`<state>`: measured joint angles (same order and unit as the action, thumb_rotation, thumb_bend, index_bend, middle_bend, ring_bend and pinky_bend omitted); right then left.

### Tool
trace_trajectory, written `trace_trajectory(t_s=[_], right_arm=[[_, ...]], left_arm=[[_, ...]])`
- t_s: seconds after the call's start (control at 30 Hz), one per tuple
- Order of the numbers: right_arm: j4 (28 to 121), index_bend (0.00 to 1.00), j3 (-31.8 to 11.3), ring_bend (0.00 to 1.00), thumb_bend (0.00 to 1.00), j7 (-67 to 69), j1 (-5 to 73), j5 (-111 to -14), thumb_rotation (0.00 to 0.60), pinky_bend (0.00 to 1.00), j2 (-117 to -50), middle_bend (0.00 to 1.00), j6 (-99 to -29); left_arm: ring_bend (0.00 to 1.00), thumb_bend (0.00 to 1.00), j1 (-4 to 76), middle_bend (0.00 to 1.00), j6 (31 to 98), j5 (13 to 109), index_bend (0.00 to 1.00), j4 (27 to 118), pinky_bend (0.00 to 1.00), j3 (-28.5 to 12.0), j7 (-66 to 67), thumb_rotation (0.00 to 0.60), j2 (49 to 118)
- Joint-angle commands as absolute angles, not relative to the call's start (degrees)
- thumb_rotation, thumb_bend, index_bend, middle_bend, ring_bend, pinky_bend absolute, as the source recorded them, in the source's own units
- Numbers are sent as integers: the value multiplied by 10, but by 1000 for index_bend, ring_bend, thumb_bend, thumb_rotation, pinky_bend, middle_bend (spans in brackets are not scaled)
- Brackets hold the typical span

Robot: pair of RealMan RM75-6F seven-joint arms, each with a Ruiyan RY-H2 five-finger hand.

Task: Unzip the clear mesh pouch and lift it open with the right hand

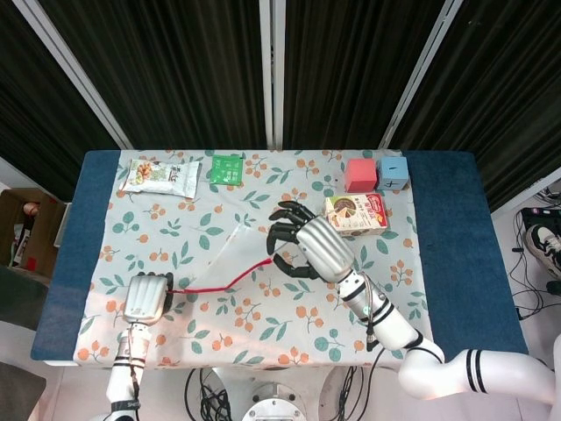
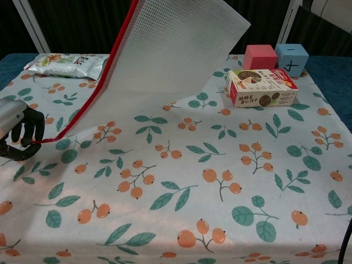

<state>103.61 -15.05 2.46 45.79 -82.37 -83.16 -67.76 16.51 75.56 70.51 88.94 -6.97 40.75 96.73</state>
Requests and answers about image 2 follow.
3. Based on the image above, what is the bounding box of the slanted double white frame bar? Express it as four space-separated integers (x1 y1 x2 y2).
12 0 53 54

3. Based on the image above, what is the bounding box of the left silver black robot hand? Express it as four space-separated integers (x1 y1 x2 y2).
0 99 46 162

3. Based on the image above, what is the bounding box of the black cable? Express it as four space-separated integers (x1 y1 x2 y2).
337 216 352 264

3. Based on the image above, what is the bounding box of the floral fruit print tablecloth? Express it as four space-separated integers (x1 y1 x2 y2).
0 53 352 264

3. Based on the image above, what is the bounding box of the slanted single white frame bar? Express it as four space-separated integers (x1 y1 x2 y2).
277 0 302 47

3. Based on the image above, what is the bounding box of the white silver snack bag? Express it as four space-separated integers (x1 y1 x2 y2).
24 53 108 81

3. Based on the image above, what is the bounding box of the cookie box with red edge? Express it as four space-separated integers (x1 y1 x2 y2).
225 68 299 108

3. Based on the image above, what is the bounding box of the blue foam cube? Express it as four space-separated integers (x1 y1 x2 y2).
274 43 310 78

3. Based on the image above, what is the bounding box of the white mesh zipper pouch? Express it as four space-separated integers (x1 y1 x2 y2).
32 0 252 146

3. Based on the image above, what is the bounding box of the pink foam cube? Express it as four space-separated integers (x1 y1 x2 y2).
242 45 278 71

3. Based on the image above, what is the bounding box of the black pleated curtain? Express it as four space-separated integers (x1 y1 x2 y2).
0 0 352 57

